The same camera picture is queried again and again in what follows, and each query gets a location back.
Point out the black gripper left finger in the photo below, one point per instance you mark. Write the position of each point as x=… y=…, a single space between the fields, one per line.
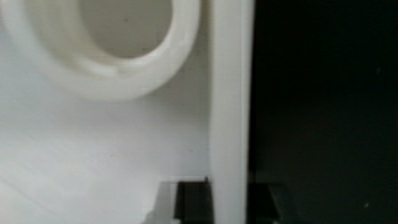
x=194 y=202

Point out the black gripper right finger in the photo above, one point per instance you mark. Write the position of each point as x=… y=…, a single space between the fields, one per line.
x=271 y=205

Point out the white square tabletop part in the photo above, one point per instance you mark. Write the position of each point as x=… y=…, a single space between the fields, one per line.
x=125 y=76

